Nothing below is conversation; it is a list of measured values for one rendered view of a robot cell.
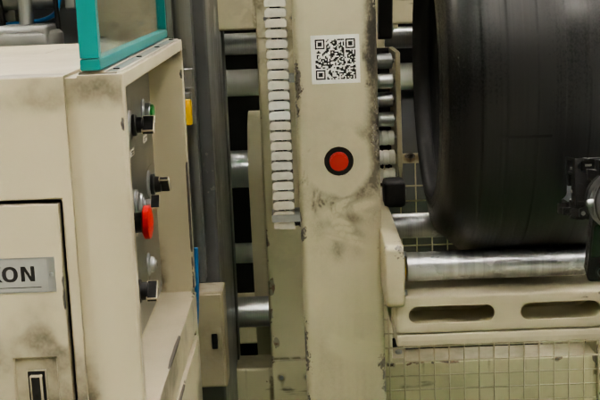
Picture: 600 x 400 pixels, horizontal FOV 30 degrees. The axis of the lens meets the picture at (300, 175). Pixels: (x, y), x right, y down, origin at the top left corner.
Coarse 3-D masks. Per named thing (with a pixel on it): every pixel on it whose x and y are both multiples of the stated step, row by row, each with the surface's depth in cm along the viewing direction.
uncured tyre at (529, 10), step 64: (448, 0) 158; (512, 0) 154; (576, 0) 154; (448, 64) 157; (512, 64) 153; (576, 64) 153; (448, 128) 160; (512, 128) 154; (576, 128) 155; (448, 192) 165; (512, 192) 160
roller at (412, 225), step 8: (392, 216) 199; (400, 216) 199; (408, 216) 199; (416, 216) 199; (424, 216) 199; (400, 224) 198; (408, 224) 198; (416, 224) 198; (424, 224) 198; (400, 232) 199; (408, 232) 199; (416, 232) 199; (424, 232) 199; (432, 232) 199
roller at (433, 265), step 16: (416, 256) 172; (432, 256) 171; (448, 256) 171; (464, 256) 171; (480, 256) 171; (496, 256) 171; (512, 256) 171; (528, 256) 171; (544, 256) 171; (560, 256) 171; (576, 256) 171; (416, 272) 171; (432, 272) 171; (448, 272) 171; (464, 272) 171; (480, 272) 171; (496, 272) 171; (512, 272) 171; (528, 272) 171; (544, 272) 171; (560, 272) 171; (576, 272) 172
